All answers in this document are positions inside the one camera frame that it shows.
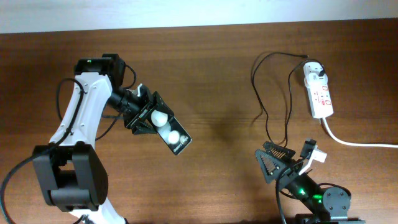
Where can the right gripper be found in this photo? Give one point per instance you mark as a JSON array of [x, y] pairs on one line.
[[280, 164]]

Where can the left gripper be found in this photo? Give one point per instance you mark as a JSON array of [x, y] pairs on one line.
[[148, 102]]

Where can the black smartphone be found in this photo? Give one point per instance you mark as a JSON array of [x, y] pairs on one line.
[[171, 131]]

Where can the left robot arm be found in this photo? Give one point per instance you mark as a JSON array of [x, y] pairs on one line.
[[70, 173]]

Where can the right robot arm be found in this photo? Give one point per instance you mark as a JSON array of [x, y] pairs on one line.
[[328, 203]]

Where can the white USB charger adapter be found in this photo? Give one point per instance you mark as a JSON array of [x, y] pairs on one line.
[[314, 75]]

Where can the white power strip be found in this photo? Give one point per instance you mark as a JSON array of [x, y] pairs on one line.
[[320, 101]]

